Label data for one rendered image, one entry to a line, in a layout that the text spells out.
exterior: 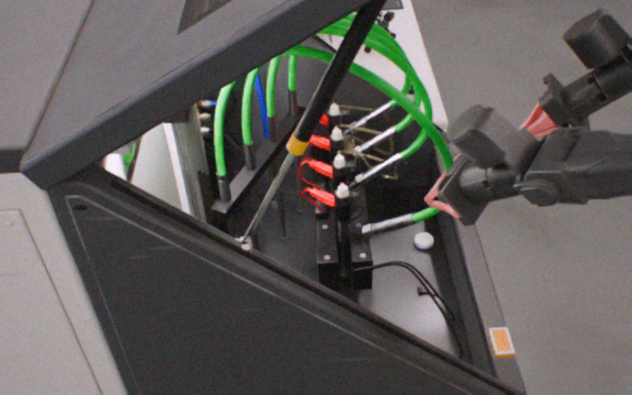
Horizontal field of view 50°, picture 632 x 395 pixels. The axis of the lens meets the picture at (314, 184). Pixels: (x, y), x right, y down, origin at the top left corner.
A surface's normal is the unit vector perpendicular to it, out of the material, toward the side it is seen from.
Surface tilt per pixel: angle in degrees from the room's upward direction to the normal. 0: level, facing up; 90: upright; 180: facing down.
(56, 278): 90
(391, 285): 0
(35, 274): 90
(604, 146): 40
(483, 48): 0
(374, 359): 90
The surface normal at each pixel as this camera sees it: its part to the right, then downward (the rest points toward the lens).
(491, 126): 0.32, -0.14
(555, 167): -0.66, -0.63
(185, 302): 0.04, 0.66
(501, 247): -0.04, -0.75
